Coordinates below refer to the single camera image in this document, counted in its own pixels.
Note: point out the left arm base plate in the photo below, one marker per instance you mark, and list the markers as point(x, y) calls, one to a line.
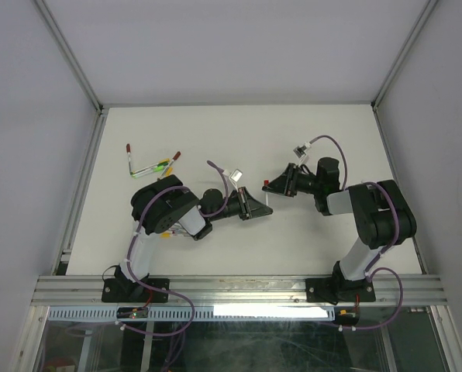
point(117, 290)

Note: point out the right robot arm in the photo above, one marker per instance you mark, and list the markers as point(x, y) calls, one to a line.
point(381, 214)

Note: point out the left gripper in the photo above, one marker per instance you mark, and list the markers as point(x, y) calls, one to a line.
point(249, 207)

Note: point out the red brown capped pen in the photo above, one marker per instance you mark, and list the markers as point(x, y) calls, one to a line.
point(168, 169)

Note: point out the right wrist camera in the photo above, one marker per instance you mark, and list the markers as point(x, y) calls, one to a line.
point(301, 150)

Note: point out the right frame post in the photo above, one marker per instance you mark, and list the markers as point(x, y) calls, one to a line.
point(403, 53)

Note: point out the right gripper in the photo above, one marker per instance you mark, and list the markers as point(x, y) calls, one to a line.
point(284, 184)

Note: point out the pile of capped pens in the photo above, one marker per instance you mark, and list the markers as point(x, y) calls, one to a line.
point(174, 233)

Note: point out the slotted cable duct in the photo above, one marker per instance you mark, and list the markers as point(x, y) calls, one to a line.
point(226, 312)

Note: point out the green capped pen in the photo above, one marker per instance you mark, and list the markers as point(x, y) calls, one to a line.
point(146, 173)

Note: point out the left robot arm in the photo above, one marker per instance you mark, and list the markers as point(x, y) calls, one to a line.
point(167, 204)

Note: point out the aluminium front rail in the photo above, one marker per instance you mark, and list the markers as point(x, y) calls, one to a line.
point(413, 290)

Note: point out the left frame post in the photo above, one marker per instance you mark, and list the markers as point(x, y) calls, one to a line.
point(67, 53)

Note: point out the yellow capped pen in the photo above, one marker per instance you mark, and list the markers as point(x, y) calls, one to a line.
point(161, 163)

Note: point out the frame post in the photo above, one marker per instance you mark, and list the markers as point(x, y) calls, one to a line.
point(403, 53)
point(67, 53)

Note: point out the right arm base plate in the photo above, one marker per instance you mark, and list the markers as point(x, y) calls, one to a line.
point(334, 291)

